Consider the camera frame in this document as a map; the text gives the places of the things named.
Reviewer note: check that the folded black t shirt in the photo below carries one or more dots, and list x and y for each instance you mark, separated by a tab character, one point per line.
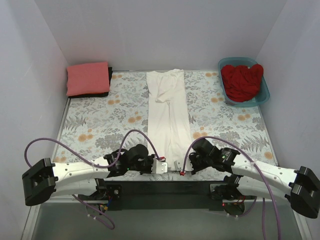
95	95

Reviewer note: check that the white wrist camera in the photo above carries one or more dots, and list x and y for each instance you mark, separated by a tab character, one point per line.
183	167
159	166

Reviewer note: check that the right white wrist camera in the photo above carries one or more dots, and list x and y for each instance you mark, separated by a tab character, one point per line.
183	167

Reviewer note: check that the red crumpled t shirt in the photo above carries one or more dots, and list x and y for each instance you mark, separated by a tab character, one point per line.
242	83

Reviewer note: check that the teal plastic basket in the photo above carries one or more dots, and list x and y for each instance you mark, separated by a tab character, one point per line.
262	96

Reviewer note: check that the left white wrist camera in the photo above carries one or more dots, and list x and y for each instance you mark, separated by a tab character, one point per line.
159	166

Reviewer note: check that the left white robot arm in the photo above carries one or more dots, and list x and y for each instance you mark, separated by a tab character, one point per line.
46	179

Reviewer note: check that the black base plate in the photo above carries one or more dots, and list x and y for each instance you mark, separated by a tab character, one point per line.
166	195

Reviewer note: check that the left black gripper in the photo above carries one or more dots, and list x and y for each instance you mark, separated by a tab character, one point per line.
146	167

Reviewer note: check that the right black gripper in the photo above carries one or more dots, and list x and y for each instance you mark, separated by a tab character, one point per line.
194	165

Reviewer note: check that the white t shirt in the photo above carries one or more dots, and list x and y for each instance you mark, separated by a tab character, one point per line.
168	119

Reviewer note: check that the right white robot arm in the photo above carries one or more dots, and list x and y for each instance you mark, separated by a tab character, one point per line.
300	187

